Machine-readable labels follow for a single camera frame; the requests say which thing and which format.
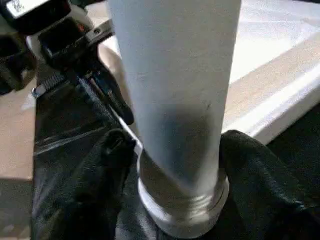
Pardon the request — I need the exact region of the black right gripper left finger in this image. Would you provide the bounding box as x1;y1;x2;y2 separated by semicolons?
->
53;128;138;240

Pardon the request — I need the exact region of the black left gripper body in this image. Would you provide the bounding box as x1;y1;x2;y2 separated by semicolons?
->
37;17;116;76

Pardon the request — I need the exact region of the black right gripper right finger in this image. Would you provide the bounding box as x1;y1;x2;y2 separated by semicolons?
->
207;129;320;240

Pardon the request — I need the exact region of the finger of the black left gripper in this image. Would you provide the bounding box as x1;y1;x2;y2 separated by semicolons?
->
95;71;135;125
71;75;119;126

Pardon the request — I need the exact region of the white plastic table leg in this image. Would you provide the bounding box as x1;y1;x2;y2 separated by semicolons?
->
107;0;242;203

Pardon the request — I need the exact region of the white plastic table top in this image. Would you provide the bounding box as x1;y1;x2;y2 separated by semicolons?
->
98;0;320;239

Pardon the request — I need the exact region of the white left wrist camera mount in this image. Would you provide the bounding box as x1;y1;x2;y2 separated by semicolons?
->
0;0;121;76

